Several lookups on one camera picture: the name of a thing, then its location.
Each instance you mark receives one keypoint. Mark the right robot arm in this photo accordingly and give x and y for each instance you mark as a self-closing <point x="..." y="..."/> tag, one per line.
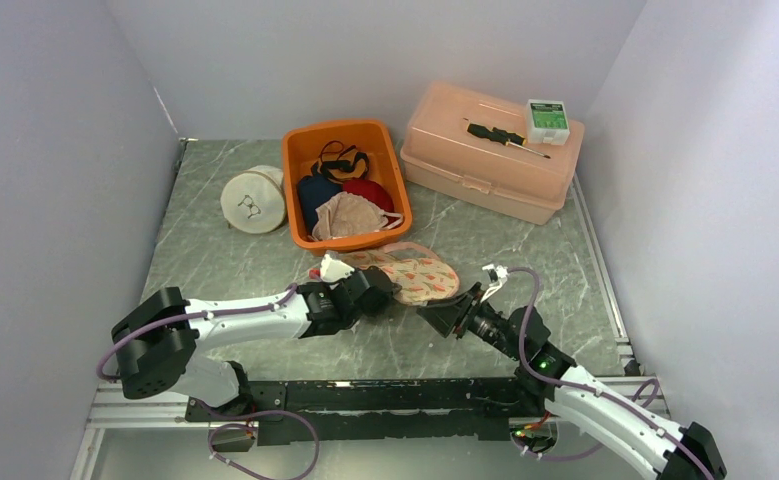
<point x="550" y="380"/>

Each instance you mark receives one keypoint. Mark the orange plastic bin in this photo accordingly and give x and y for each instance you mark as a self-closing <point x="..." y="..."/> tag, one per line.
<point x="300" y="149"/>

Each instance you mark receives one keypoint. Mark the pink plastic storage box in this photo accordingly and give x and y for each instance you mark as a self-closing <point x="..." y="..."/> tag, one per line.
<point x="530" y="182"/>

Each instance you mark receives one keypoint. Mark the black yellow screwdriver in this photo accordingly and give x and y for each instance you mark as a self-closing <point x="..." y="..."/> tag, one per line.
<point x="503" y="137"/>

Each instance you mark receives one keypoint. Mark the floral mesh laundry bag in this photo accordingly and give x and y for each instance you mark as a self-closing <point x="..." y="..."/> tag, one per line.
<point x="419" y="275"/>

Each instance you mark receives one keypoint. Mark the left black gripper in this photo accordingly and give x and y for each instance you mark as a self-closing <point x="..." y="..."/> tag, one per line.
<point x="380" y="308"/>

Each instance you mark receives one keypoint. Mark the white green small box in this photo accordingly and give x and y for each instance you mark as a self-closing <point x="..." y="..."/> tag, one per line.
<point x="546" y="122"/>

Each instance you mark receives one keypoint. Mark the red bra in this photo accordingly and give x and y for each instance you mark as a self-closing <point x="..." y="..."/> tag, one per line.
<point x="371" y="191"/>

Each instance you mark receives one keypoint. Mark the navy blue bra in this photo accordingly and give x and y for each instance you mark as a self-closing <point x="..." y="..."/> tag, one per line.
<point x="314" y="191"/>

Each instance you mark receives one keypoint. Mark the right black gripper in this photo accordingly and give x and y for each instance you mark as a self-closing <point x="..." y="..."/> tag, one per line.
<point x="458" y="310"/>

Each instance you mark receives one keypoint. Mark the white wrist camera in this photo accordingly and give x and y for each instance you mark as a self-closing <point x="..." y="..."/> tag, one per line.
<point x="498" y="275"/>
<point x="331" y="269"/>

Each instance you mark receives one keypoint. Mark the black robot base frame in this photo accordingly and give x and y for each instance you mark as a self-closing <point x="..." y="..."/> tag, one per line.
<point x="485" y="408"/>

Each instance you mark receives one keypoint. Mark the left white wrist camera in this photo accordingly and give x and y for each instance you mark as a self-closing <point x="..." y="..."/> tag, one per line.
<point x="331" y="269"/>

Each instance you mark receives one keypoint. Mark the black orange bra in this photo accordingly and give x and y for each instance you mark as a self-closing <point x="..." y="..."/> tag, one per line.
<point x="339" y="163"/>

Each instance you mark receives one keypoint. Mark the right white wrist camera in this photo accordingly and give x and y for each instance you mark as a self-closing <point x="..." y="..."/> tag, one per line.
<point x="498" y="275"/>

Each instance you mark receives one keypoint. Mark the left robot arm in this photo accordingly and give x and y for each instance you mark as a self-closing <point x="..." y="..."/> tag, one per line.
<point x="163" y="345"/>

